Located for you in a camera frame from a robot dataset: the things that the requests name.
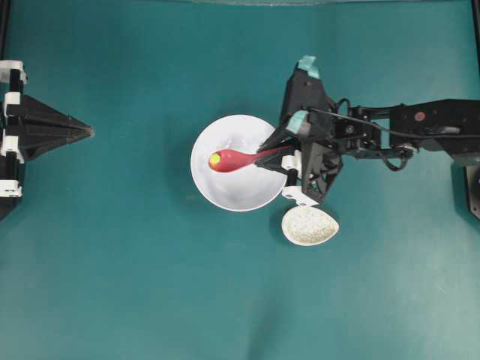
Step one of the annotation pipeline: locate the speckled egg-shaped dish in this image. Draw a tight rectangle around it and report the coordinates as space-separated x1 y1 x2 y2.
281 206 340 247

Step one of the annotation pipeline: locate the white round bowl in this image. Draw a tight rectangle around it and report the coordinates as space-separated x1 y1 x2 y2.
190 115 287 212

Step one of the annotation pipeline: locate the yellow hexagonal prism block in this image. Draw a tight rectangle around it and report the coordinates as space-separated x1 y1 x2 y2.
209 152 221 167

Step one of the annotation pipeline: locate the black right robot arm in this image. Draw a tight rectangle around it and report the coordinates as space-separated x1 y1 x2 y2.
255 99 479 203

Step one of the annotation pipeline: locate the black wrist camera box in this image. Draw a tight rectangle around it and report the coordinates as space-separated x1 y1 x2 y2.
280 55 334 140

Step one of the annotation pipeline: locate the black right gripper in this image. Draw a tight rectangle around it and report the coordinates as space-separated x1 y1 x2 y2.
254 127 343 206

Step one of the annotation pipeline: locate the red spoon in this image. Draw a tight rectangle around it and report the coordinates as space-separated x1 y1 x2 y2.
208 145 297 174

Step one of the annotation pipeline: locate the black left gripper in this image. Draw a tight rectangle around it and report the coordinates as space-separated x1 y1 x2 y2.
1 60 94 220

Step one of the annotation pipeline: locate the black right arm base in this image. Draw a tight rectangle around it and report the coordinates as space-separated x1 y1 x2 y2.
450 163 479 227

